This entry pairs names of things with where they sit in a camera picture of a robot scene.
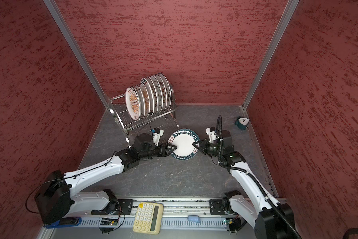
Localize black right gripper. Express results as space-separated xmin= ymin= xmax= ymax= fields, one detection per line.
xmin=192 ymin=138 xmax=224 ymax=156

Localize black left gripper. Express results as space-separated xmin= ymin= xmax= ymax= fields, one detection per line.
xmin=139 ymin=142 xmax=177 ymax=159

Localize green rimmed white plate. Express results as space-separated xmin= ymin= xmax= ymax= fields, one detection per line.
xmin=168 ymin=128 xmax=200 ymax=160

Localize stainless steel dish rack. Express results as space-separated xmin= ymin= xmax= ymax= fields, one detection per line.
xmin=108 ymin=94 xmax=179 ymax=147

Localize orange patterned plate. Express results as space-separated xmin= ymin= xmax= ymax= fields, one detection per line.
xmin=125 ymin=87 xmax=141 ymax=121

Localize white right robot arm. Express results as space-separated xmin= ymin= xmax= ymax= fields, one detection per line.
xmin=192 ymin=139 xmax=301 ymax=239

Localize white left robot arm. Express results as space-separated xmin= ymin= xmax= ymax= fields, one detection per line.
xmin=34 ymin=133 xmax=177 ymax=225

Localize white plate in rack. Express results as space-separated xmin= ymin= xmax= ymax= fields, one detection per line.
xmin=139 ymin=84 xmax=150 ymax=118

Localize green white alarm clock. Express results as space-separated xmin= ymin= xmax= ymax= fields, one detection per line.
xmin=235 ymin=117 xmax=250 ymax=130

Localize green rimmed plate outermost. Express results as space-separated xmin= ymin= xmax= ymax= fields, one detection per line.
xmin=158 ymin=73 xmax=174 ymax=109

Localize small blue eraser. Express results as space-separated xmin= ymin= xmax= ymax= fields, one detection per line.
xmin=187 ymin=215 xmax=201 ymax=224

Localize red green rimmed plate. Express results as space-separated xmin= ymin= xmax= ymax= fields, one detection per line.
xmin=141 ymin=78 xmax=155 ymax=116

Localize yellow calculator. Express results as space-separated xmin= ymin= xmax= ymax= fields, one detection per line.
xmin=132 ymin=202 xmax=164 ymax=235

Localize right circuit board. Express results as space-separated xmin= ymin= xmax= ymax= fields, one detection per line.
xmin=224 ymin=219 xmax=234 ymax=227

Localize circuit board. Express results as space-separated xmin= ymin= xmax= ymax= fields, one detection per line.
xmin=224 ymin=219 xmax=234 ymax=227
xmin=100 ymin=218 xmax=119 ymax=226

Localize left circuit board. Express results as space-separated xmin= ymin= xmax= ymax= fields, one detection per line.
xmin=100 ymin=218 xmax=119 ymax=226

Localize blue stapler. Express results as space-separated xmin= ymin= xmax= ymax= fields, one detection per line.
xmin=44 ymin=217 xmax=82 ymax=229

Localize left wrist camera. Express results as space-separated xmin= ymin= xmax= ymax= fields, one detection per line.
xmin=152 ymin=127 xmax=164 ymax=146

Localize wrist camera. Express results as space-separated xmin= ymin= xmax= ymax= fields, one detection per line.
xmin=206 ymin=127 xmax=218 ymax=143
xmin=152 ymin=127 xmax=164 ymax=146

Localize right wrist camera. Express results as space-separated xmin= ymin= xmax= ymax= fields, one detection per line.
xmin=206 ymin=127 xmax=218 ymax=143

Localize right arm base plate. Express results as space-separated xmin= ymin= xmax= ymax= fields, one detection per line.
xmin=209 ymin=199 xmax=226 ymax=216

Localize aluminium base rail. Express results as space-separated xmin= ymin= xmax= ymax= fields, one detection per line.
xmin=62 ymin=195 xmax=291 ymax=231

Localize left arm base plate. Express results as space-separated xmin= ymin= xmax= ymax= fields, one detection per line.
xmin=91 ymin=199 xmax=134 ymax=216

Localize black corrugated cable hose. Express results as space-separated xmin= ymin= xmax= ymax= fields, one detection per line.
xmin=216 ymin=115 xmax=303 ymax=239

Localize aluminium corner post right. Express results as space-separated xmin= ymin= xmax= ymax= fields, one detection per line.
xmin=242 ymin=0 xmax=299 ymax=111

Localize aluminium corner post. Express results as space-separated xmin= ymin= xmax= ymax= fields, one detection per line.
xmin=242 ymin=0 xmax=299 ymax=111
xmin=43 ymin=0 xmax=110 ymax=109

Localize aluminium corner post left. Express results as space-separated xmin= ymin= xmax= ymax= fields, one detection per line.
xmin=43 ymin=0 xmax=110 ymax=109

